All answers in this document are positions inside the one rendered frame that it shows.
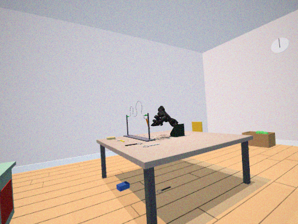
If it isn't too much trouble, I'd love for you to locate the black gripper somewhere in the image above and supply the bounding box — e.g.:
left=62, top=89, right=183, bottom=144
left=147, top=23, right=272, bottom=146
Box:
left=151, top=118, right=164, bottom=126

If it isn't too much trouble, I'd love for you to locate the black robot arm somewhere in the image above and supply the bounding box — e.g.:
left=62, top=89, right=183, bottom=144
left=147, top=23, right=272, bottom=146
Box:
left=154, top=106, right=178, bottom=127

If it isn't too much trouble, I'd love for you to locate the small blue block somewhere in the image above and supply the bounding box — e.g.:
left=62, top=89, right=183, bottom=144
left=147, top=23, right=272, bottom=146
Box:
left=117, top=181, right=130, bottom=192

